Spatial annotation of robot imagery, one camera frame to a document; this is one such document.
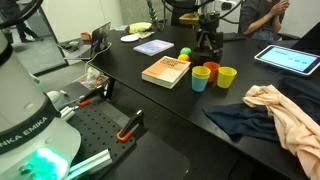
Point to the yellow plastic cup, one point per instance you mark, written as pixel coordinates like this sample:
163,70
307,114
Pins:
226,80
200,76

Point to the yellow green soft bag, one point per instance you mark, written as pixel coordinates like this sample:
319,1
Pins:
140,27

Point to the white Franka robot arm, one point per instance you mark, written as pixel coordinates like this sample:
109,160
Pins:
20,100

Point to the navy blue cloth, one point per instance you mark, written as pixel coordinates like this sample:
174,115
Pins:
240,120

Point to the green ball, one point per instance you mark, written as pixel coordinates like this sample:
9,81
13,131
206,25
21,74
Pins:
186,51

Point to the black laptop lid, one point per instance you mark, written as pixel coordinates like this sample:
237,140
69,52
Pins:
310,41

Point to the silver aluminium extrusion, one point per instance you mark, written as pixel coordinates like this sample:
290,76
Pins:
67,113
93,161

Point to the white round plate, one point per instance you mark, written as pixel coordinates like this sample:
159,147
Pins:
129,38

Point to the walking person dark trousers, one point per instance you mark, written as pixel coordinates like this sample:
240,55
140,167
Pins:
25,31

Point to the black clamp with orange tip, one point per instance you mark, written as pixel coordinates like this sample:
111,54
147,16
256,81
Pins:
130,126
90,95

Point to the black perforated breadboard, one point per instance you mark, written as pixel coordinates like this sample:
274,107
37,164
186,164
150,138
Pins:
96,130

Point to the yellow ball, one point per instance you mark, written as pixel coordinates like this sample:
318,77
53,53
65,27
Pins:
183,57

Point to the pale blue UIST book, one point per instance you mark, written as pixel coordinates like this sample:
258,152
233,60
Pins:
153,47

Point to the peach cloth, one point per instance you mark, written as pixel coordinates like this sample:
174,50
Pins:
286,116

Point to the tablet with lit screen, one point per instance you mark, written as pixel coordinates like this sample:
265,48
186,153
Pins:
286,59

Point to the orange and cream book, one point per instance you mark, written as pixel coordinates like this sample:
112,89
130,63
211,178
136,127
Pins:
166,71

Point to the orange plastic cup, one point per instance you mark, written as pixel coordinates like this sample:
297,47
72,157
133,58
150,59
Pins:
212,72

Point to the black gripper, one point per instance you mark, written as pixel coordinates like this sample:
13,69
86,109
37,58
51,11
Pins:
208,26

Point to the clear bin of small parts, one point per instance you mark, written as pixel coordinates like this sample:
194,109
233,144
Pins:
90,79

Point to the black robot mounting stand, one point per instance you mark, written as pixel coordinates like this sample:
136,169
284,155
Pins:
156,160

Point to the small printed packet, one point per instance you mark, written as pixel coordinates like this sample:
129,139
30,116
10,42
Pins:
146,34

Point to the black bowl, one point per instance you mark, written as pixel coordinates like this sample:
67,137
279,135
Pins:
196,59

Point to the small open laptop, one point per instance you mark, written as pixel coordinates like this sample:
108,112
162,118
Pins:
100,38

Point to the orange red small object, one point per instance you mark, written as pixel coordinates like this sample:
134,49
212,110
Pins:
86,36

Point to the blue plastic cup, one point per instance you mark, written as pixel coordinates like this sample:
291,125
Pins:
199,85

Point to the seated person grey sweater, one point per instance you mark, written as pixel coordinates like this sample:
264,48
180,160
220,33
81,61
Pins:
255,16

